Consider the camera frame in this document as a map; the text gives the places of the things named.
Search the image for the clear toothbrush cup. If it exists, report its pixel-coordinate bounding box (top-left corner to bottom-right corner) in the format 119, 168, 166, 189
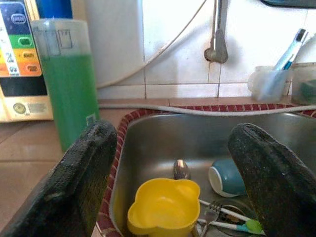
248, 65, 293, 102

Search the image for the teal cup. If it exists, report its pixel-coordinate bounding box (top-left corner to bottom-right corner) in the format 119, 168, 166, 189
208, 158, 247, 198

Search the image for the steel wall tap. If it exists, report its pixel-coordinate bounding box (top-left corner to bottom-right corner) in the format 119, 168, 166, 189
204, 0, 229, 64

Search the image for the steel sink basin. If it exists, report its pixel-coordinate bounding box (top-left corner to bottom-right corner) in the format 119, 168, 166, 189
108, 112, 316, 237

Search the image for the beige water ioniser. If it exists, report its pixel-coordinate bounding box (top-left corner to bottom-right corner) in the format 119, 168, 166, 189
0, 0, 145, 123

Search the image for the thin white tube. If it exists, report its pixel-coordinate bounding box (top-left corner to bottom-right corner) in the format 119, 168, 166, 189
96, 0, 208, 89

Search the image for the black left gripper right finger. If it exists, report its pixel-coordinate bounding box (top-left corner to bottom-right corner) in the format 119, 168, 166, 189
228, 122, 316, 237

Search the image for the white training chopsticks green clip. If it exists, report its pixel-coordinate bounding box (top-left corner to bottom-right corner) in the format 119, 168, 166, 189
197, 198, 266, 235

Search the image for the green dish soap bottle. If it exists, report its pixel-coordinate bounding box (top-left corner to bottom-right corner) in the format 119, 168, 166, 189
31, 0, 101, 153

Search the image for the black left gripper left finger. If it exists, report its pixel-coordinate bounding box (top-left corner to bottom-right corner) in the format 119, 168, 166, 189
0, 120, 118, 237

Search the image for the steel spoon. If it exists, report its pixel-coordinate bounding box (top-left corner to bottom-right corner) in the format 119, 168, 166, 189
172, 159, 191, 180

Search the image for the blue white toothbrush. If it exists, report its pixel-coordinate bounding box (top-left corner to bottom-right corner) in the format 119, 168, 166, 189
271, 28, 309, 72

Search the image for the hanging steel pan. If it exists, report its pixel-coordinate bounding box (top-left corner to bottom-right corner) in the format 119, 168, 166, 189
260, 0, 316, 8

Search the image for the yellow bowl grey suction base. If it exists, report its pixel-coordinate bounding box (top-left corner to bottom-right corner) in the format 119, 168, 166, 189
127, 177, 201, 237

